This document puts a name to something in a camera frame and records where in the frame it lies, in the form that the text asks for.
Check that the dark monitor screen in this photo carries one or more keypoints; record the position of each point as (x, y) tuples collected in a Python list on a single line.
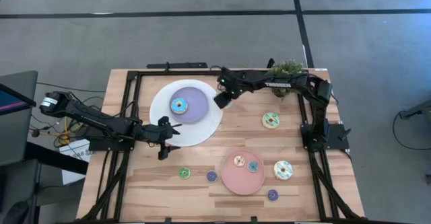
[(10, 103)]

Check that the dark grey chair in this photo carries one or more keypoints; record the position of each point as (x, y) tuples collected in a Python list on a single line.
[(13, 214)]

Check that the small dark blue donut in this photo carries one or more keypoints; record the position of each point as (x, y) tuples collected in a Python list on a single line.
[(269, 195), (208, 176)]

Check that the black camera bar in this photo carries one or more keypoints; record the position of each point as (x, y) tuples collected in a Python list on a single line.
[(182, 65)]

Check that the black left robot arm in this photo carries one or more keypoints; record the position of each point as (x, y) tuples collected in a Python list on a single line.
[(84, 116)]

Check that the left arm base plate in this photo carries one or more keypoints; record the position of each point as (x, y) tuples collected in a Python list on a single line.
[(111, 146)]

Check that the white cardboard box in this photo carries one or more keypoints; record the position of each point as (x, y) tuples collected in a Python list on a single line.
[(74, 170)]

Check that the black frame bracket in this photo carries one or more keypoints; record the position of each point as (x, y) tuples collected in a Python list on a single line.
[(167, 220), (254, 219)]

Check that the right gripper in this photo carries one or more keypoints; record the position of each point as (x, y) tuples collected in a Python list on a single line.
[(222, 100)]

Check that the small teal-iced donut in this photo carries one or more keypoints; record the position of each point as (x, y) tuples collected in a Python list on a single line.
[(250, 166)]

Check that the large white plate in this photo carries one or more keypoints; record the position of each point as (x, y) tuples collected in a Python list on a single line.
[(161, 96)]

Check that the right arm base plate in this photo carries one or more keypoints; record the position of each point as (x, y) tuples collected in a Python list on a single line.
[(338, 140)]

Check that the large white-glazed donut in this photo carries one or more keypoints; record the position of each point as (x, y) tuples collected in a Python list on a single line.
[(277, 170)]

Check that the purple plate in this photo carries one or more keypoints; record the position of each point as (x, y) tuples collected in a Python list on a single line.
[(197, 103)]

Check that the small white chocolate-drizzle donut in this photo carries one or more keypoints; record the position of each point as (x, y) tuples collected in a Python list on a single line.
[(236, 161)]

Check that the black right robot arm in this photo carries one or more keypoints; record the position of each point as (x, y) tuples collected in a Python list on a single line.
[(256, 79)]

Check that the black aluminium table frame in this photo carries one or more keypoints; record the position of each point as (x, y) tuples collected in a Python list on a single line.
[(185, 73)]

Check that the small potted green plant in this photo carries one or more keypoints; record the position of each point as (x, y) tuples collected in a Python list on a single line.
[(286, 67)]

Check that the pink plate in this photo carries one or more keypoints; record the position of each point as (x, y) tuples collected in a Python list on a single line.
[(239, 183)]

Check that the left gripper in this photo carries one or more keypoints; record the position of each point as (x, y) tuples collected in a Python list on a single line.
[(155, 133)]

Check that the grey chair base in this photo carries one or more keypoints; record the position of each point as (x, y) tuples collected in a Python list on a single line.
[(421, 108)]

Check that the small green-iced donut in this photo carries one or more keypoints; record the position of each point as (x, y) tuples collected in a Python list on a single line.
[(181, 173)]

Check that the large cream donut dark drizzle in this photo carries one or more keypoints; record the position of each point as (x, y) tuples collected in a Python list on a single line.
[(265, 120)]

